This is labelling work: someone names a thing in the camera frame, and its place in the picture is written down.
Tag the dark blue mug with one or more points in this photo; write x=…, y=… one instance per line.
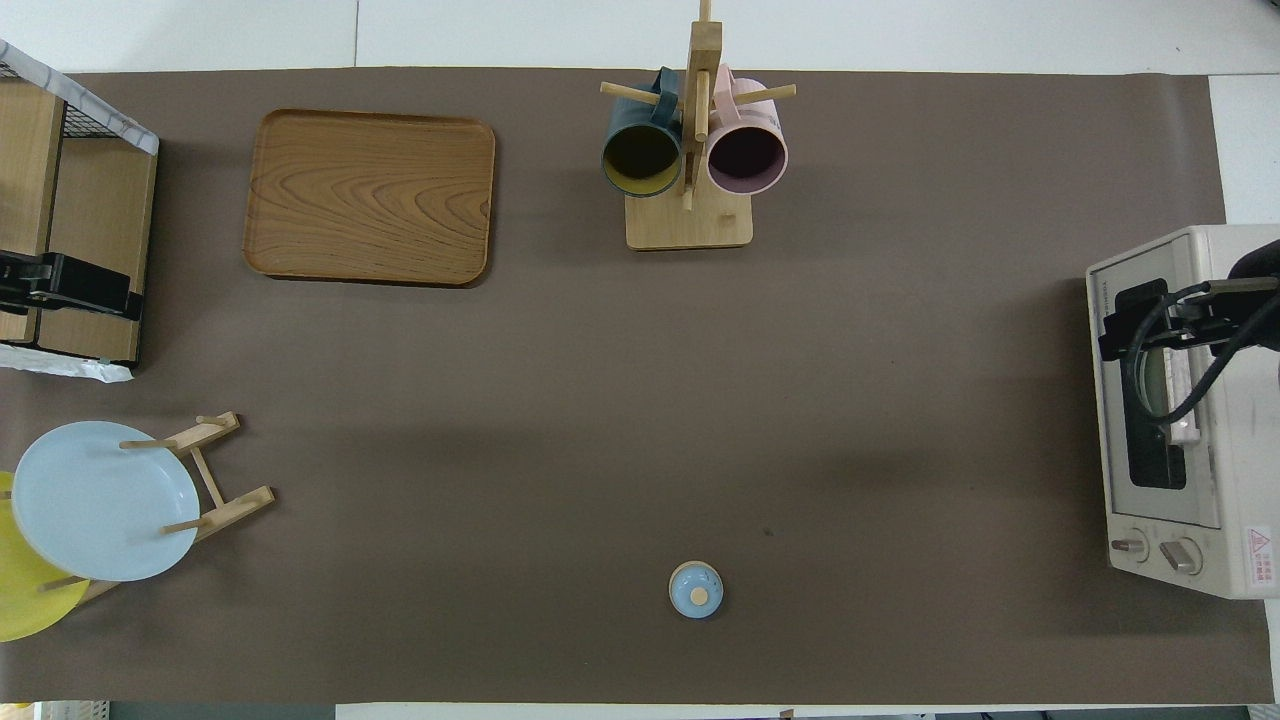
x=640, y=160

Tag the wooden mug rack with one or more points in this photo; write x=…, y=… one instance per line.
x=690, y=225

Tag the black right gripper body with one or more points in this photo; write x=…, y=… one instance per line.
x=1255, y=300

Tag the cream toaster oven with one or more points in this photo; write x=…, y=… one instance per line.
x=1250, y=480

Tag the mint green plate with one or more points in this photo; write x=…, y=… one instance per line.
x=1155, y=385

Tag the yellow plate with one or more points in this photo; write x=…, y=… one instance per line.
x=25, y=600

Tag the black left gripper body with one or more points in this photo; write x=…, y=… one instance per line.
x=30, y=280

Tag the wooden plate rack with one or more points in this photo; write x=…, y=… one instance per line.
x=235, y=505

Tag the pink mug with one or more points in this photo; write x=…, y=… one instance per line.
x=748, y=155

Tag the light blue plate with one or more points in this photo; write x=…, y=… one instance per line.
x=100, y=500

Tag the silver oven knob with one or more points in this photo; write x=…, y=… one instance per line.
x=1180, y=555
x=1130, y=546

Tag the wooden serving tray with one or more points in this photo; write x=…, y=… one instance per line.
x=370, y=195

